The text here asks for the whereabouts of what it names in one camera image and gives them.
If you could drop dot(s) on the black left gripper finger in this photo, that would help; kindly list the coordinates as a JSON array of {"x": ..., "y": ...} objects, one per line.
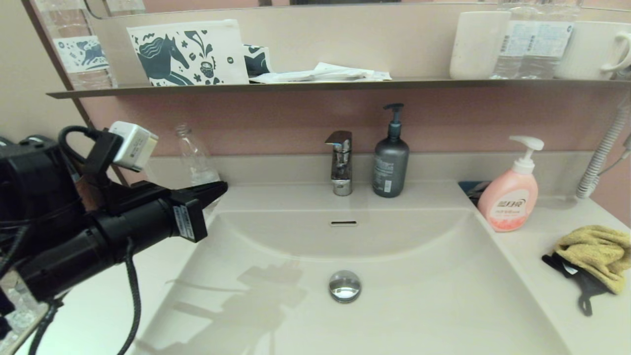
[
  {"x": 212, "y": 187},
  {"x": 212, "y": 197}
]

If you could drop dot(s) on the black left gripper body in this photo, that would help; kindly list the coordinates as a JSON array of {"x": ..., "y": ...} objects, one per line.
[{"x": 190, "y": 217}]

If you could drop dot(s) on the chrome faucet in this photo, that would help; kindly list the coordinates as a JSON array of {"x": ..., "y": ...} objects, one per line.
[{"x": 341, "y": 162}]

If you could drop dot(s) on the yellow cleaning mitt black trim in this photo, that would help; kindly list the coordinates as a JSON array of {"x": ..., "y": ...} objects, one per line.
[{"x": 596, "y": 251}]

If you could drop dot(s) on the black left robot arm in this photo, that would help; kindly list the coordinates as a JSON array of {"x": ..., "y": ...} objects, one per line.
[{"x": 59, "y": 261}]

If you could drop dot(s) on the white ceramic sink basin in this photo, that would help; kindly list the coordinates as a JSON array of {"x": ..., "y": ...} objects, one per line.
[{"x": 419, "y": 276}]

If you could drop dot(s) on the clear plastic water bottle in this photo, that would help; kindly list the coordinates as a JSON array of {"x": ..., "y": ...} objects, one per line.
[{"x": 197, "y": 162}]

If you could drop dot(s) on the white horse print pouch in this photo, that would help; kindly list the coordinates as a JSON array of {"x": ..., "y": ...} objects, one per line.
[{"x": 187, "y": 54}]

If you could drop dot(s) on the white plastic packets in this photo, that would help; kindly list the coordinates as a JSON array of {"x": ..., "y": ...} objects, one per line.
[{"x": 320, "y": 75}]

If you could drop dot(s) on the chrome drain stopper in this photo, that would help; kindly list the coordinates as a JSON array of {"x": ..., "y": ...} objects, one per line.
[{"x": 345, "y": 286}]

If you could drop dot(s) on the grey pump soap bottle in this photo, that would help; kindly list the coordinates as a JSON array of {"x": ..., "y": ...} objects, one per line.
[{"x": 390, "y": 167}]

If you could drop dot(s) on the clear bottle blue print label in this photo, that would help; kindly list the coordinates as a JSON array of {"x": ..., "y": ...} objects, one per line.
[{"x": 79, "y": 54}]

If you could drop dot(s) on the pink pump soap bottle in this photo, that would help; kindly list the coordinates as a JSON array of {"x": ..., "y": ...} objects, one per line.
[{"x": 510, "y": 202}]

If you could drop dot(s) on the labelled clear water bottle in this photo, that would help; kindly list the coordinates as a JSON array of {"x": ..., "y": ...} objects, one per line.
[
  {"x": 515, "y": 44},
  {"x": 554, "y": 44}
]

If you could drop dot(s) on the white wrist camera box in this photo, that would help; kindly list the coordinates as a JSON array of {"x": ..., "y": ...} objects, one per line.
[{"x": 135, "y": 145}]

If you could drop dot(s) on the brown wall shelf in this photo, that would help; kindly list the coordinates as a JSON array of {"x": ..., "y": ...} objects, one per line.
[{"x": 296, "y": 88}]

